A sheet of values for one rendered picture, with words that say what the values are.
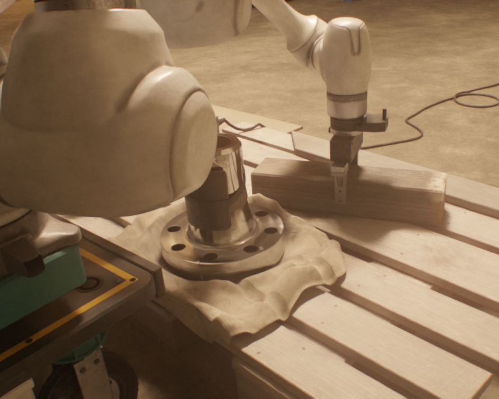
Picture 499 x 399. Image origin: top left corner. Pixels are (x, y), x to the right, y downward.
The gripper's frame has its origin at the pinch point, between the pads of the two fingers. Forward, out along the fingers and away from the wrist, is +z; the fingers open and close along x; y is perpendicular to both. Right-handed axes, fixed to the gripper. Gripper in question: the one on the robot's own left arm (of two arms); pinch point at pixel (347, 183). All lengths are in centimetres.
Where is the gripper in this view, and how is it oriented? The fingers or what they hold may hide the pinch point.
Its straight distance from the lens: 133.5
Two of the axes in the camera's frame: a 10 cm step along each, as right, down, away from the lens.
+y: -9.3, -1.0, 3.4
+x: -3.5, 4.2, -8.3
